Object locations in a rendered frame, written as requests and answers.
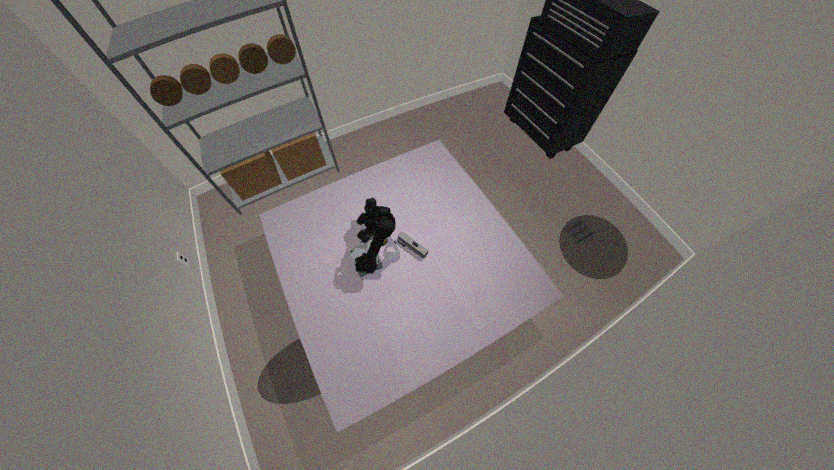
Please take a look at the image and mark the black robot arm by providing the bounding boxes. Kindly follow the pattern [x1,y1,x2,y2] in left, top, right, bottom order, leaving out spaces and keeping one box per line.
[355,197,396,274]

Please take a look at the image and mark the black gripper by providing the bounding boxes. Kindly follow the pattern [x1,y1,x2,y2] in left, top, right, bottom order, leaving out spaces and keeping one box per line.
[357,216,387,243]

